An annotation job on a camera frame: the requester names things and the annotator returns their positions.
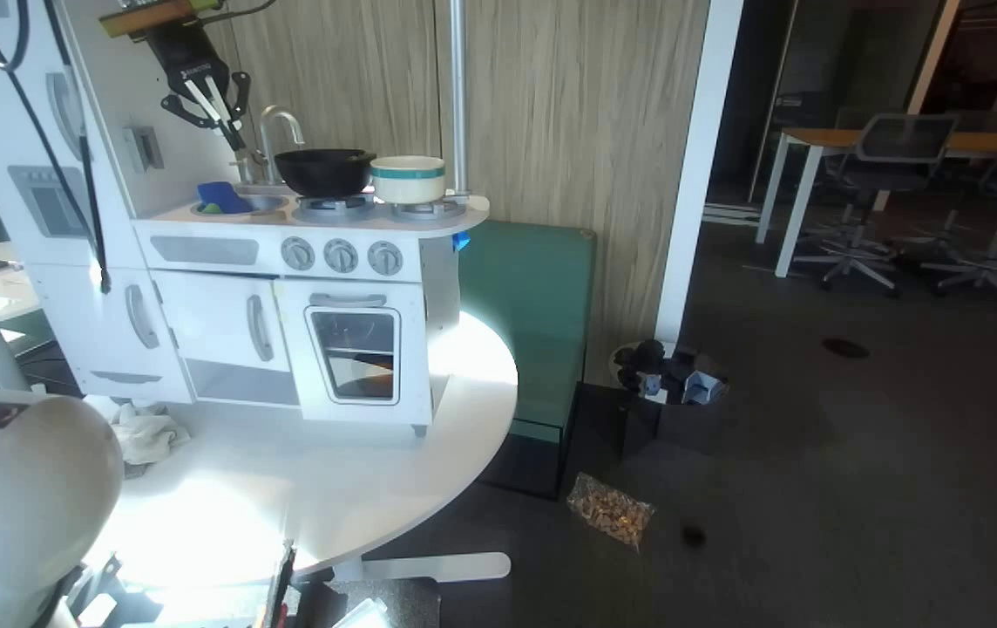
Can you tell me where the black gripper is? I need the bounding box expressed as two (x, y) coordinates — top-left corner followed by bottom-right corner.
(151, 26), (256, 155)

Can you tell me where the black bowl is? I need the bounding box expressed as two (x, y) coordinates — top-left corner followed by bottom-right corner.
(273, 146), (381, 203)

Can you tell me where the white bowl with teal stripe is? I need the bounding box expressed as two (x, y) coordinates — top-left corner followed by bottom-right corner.
(368, 155), (449, 211)

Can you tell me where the silver toy faucet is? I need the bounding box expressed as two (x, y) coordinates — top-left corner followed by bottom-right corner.
(250, 105), (306, 190)

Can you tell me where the blue sponge object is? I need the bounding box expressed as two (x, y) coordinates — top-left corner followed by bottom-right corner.
(191, 179), (259, 221)

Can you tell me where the white toy play kitchen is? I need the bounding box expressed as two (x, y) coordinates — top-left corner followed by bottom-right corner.
(0, 0), (494, 445)

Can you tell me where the thin white pole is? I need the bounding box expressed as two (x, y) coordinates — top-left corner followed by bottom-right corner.
(443, 0), (470, 199)

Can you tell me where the crumpled white cloth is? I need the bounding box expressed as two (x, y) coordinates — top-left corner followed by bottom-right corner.
(76, 392), (191, 470)

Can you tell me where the round white table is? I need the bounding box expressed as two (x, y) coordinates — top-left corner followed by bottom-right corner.
(58, 305), (522, 600)

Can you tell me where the white building pillar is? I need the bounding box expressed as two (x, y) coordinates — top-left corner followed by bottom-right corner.
(648, 0), (750, 359)

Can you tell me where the black gear pile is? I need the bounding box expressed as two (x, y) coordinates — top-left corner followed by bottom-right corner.
(609, 336), (700, 397)

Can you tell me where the small blue white cup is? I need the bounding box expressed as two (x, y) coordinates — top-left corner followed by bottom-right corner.
(635, 376), (674, 413)
(684, 368), (725, 413)

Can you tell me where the patterned snack bag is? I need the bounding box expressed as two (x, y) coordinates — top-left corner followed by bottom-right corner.
(563, 469), (660, 556)

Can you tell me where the wooden desk with white legs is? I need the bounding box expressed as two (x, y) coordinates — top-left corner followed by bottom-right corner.
(753, 121), (997, 282)

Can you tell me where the tan wrist camera mount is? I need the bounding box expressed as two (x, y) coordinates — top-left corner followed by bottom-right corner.
(97, 0), (233, 43)

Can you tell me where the black hanging robot cable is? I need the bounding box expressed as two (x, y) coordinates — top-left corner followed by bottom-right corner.
(0, 0), (115, 296)

